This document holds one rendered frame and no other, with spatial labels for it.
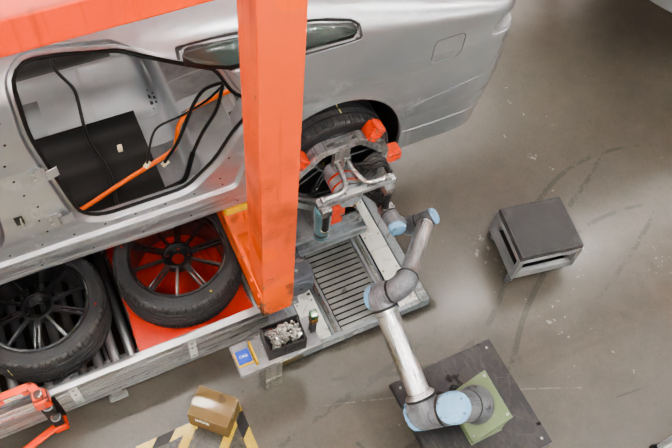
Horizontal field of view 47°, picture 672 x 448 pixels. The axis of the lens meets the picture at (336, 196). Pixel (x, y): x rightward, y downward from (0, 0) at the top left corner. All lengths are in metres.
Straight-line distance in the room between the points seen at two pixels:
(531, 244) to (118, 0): 3.06
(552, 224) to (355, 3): 1.95
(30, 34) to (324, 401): 2.81
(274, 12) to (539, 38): 4.03
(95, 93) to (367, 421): 2.24
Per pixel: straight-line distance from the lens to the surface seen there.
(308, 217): 4.49
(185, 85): 4.06
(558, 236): 4.60
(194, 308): 3.96
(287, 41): 2.31
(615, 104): 5.82
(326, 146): 3.71
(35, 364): 3.98
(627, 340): 4.84
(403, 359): 3.74
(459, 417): 3.69
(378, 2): 3.39
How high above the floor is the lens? 4.08
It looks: 57 degrees down
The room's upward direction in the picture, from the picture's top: 7 degrees clockwise
